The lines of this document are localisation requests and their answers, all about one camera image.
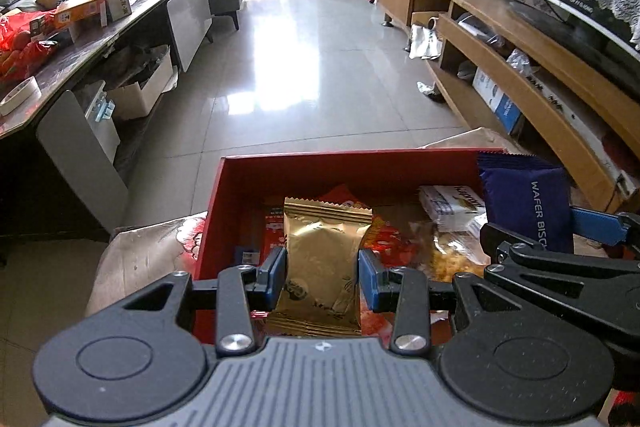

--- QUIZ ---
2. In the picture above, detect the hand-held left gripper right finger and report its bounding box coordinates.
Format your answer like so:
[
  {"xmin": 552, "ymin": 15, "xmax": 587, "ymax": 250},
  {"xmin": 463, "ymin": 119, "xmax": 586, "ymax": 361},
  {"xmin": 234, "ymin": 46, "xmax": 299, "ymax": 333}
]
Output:
[{"xmin": 359, "ymin": 251, "xmax": 556, "ymax": 356}]

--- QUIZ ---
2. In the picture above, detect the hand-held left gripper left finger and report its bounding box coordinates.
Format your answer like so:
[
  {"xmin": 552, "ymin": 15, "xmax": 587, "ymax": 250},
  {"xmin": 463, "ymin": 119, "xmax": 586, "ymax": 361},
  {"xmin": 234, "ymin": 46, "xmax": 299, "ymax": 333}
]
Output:
[{"xmin": 85, "ymin": 247, "xmax": 288, "ymax": 356}]

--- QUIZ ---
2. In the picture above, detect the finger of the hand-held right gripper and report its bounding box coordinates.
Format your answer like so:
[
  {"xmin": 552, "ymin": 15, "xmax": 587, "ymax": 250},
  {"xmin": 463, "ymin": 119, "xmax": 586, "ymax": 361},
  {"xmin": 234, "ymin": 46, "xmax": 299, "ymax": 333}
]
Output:
[
  {"xmin": 570, "ymin": 206, "xmax": 640, "ymax": 253},
  {"xmin": 480, "ymin": 223, "xmax": 640, "ymax": 333}
]

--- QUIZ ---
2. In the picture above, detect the red gummy candy packet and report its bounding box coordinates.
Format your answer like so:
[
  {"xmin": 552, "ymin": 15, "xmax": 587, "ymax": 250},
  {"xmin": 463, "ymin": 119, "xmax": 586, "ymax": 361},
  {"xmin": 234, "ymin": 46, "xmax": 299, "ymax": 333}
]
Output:
[{"xmin": 320, "ymin": 184, "xmax": 416, "ymax": 268}]

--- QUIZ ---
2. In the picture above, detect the gold foil snack packet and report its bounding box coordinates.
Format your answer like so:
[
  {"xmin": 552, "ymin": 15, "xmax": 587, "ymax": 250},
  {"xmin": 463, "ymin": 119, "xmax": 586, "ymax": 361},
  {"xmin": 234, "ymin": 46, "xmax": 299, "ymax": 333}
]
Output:
[{"xmin": 265, "ymin": 196, "xmax": 374, "ymax": 339}]

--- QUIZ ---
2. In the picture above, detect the navy wafer biscuit packet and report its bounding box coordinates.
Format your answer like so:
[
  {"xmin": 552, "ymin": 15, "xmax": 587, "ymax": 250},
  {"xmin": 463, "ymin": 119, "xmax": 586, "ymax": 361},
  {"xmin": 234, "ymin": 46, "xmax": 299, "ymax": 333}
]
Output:
[{"xmin": 476, "ymin": 151, "xmax": 576, "ymax": 254}]

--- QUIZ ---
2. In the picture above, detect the yellow cracker clear pack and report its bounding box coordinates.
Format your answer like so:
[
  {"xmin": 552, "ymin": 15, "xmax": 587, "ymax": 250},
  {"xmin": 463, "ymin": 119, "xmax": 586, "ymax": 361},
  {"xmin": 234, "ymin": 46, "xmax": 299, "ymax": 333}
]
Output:
[{"xmin": 415, "ymin": 219, "xmax": 494, "ymax": 284}]

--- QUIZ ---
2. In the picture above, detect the red cardboard box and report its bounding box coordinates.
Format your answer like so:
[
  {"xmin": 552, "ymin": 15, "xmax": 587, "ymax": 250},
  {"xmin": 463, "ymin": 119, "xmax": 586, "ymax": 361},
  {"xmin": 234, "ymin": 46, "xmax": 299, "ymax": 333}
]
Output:
[{"xmin": 192, "ymin": 148, "xmax": 507, "ymax": 349}]

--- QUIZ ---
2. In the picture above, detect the white grey cracker packet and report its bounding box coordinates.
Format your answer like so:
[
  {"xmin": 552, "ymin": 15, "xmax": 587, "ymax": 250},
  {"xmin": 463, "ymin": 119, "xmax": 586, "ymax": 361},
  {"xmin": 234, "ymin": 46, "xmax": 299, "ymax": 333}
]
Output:
[{"xmin": 419, "ymin": 184, "xmax": 488, "ymax": 239}]

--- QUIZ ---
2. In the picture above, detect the long white appliance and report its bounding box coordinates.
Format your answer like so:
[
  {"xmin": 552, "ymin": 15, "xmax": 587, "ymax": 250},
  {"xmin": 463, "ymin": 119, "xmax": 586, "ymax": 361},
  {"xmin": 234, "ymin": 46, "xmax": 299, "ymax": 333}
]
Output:
[{"xmin": 525, "ymin": 72, "xmax": 631, "ymax": 198}]

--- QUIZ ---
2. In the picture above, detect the beige patterned tablecloth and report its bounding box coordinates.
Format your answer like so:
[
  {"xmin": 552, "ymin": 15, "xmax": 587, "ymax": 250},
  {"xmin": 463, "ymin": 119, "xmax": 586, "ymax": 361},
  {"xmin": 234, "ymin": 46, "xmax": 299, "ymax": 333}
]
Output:
[{"xmin": 85, "ymin": 127, "xmax": 640, "ymax": 323}]

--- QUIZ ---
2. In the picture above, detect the white blue box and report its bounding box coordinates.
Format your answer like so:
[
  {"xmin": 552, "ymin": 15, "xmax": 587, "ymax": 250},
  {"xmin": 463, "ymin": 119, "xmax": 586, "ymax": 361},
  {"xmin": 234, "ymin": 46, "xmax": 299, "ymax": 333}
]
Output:
[{"xmin": 472, "ymin": 67, "xmax": 524, "ymax": 135}]

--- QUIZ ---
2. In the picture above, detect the black television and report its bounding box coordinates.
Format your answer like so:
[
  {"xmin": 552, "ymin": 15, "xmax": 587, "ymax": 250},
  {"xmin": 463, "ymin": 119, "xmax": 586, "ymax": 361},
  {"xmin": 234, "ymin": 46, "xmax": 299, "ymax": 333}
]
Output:
[{"xmin": 487, "ymin": 0, "xmax": 640, "ymax": 100}]

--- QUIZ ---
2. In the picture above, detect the white storage box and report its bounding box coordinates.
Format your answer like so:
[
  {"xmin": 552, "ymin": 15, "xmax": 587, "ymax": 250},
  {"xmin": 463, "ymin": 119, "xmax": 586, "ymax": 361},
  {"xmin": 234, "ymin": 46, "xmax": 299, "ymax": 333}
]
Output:
[{"xmin": 107, "ymin": 52, "xmax": 177, "ymax": 122}]

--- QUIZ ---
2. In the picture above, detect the white bin with blue latch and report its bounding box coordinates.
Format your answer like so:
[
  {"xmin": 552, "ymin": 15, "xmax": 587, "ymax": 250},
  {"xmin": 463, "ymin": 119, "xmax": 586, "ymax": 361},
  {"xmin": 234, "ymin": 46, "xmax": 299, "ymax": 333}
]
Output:
[{"xmin": 75, "ymin": 81, "xmax": 122, "ymax": 165}]

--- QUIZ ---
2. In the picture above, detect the silver white bag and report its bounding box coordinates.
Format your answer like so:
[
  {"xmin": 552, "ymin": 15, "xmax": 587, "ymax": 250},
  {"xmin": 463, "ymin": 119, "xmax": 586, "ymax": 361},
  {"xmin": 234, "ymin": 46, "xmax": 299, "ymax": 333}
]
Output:
[{"xmin": 409, "ymin": 24, "xmax": 444, "ymax": 60}]

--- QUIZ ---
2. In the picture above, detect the wooden television cabinet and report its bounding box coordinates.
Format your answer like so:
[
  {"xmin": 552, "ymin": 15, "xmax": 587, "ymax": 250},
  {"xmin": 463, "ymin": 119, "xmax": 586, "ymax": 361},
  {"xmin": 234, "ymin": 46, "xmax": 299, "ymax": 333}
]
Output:
[{"xmin": 377, "ymin": 0, "xmax": 640, "ymax": 215}]

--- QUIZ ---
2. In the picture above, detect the dark long coffee table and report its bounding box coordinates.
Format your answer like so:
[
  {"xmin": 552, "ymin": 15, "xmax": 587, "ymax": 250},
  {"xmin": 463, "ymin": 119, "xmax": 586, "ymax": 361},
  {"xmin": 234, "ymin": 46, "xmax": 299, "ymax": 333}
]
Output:
[{"xmin": 0, "ymin": 0, "xmax": 213, "ymax": 268}]

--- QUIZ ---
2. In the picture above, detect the flat white case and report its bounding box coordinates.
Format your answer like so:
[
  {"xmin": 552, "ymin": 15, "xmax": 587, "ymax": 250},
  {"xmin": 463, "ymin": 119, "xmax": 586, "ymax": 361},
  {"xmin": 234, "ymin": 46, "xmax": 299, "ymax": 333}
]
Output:
[{"xmin": 0, "ymin": 76, "xmax": 41, "ymax": 116}]

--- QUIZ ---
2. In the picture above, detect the small white brown carton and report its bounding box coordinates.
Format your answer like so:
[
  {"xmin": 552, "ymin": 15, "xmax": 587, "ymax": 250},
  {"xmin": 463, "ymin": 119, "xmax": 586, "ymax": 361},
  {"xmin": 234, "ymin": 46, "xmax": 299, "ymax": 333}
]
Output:
[{"xmin": 105, "ymin": 0, "xmax": 134, "ymax": 22}]

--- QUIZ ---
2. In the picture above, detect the orange cardboard box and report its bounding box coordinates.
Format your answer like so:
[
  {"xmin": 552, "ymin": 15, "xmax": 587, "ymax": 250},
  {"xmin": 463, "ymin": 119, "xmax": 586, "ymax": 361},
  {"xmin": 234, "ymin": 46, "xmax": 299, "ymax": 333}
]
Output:
[{"xmin": 55, "ymin": 0, "xmax": 108, "ymax": 32}]

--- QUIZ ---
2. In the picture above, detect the red bag of fruit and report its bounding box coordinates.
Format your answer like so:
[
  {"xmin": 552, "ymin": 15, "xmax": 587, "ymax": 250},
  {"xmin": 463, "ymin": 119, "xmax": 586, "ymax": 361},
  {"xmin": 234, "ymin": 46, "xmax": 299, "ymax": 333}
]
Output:
[{"xmin": 0, "ymin": 12, "xmax": 58, "ymax": 80}]

